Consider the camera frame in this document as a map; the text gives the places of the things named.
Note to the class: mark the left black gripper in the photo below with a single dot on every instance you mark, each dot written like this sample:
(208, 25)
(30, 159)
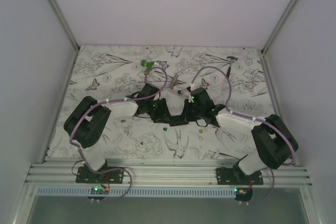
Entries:
(164, 115)

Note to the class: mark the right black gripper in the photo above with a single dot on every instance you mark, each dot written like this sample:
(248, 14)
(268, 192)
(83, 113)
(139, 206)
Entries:
(186, 116)

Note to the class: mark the black fuse box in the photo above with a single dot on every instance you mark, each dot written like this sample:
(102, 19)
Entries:
(177, 122)

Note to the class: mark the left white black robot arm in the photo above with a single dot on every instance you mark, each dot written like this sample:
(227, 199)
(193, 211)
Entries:
(86, 123)

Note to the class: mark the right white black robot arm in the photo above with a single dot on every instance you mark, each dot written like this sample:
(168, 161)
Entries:
(273, 141)

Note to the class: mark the silver clip with blue knob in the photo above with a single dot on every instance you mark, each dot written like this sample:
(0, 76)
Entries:
(176, 90)

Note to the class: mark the green circuit board connector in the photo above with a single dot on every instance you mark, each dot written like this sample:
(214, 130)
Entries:
(148, 65)

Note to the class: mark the floral printed table mat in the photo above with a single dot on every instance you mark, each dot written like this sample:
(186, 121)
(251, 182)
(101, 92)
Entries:
(113, 72)

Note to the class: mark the small black hammer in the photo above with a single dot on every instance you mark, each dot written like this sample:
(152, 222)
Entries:
(231, 59)

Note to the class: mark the right controller board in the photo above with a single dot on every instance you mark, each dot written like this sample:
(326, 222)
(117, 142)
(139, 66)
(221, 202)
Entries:
(243, 194)

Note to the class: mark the controller board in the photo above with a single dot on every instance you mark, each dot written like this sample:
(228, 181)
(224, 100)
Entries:
(98, 193)
(243, 194)

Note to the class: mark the left controller board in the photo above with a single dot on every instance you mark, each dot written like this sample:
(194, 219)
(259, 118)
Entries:
(98, 193)

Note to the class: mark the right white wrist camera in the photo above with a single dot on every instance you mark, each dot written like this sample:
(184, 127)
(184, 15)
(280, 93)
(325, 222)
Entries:
(191, 87)

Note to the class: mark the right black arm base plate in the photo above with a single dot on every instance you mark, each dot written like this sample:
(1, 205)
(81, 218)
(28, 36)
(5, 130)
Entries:
(234, 176)

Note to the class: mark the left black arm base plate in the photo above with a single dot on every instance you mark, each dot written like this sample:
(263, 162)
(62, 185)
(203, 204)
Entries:
(85, 176)

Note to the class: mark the aluminium mounting rail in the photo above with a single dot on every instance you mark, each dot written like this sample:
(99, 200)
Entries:
(159, 172)

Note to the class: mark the slotted grey cable duct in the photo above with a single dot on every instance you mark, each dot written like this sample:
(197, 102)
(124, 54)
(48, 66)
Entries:
(174, 192)

